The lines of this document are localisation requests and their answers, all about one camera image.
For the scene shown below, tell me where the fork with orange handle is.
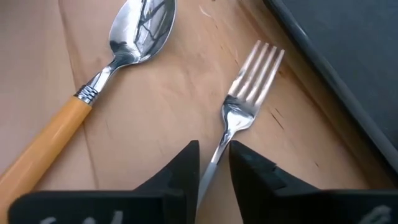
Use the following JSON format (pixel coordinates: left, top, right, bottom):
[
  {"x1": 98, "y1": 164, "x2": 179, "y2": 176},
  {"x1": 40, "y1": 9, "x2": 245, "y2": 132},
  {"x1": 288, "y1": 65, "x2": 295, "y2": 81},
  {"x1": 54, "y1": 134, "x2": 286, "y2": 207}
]
[{"x1": 195, "y1": 39, "x2": 285, "y2": 210}]

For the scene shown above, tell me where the black rectangular tray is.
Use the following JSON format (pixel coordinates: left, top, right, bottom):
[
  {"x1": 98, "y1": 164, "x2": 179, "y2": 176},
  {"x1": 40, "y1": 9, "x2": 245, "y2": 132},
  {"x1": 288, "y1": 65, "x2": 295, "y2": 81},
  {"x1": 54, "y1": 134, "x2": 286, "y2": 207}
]
[{"x1": 262, "y1": 0, "x2": 398, "y2": 175}]

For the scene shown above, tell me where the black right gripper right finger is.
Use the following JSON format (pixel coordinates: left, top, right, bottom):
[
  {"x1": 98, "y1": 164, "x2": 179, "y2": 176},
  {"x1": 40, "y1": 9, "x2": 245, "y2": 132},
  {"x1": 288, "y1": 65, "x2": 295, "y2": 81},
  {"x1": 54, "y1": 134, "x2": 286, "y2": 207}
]
[{"x1": 228, "y1": 139, "x2": 398, "y2": 224}]

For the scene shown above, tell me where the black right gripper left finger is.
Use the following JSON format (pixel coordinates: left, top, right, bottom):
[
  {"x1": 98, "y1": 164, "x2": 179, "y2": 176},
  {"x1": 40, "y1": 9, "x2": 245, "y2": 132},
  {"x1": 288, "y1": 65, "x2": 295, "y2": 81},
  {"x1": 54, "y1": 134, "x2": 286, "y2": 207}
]
[{"x1": 7, "y1": 139, "x2": 200, "y2": 224}]

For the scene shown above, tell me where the spoon with yellow handle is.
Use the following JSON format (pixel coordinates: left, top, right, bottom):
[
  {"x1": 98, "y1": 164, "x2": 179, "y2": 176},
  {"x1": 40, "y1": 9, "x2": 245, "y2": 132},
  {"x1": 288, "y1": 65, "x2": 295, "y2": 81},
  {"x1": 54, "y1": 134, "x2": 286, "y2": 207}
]
[{"x1": 0, "y1": 0, "x2": 178, "y2": 216}]

